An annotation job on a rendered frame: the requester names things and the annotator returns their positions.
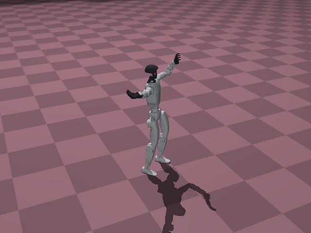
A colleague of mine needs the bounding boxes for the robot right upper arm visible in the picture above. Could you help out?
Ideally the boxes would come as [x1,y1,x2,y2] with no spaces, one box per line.
[144,86,154,97]

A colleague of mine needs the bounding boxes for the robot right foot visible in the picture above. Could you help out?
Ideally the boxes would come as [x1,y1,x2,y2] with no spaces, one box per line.
[141,166,157,175]

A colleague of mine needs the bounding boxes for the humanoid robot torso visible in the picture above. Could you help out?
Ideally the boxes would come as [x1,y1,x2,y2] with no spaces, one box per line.
[145,78,161,121]

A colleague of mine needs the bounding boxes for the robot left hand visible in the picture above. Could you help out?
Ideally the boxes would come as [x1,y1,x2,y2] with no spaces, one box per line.
[174,53,181,64]

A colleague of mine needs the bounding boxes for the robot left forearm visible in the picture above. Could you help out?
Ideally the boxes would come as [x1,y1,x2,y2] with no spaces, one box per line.
[166,60,176,70]

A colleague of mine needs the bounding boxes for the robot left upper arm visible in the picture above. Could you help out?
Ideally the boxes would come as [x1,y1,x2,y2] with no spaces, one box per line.
[157,68,172,81]

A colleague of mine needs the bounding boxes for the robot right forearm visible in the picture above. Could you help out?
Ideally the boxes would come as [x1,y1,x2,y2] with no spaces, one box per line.
[138,91,148,99]

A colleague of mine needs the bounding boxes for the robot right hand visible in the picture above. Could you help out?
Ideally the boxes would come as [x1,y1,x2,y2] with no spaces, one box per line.
[126,90,143,99]

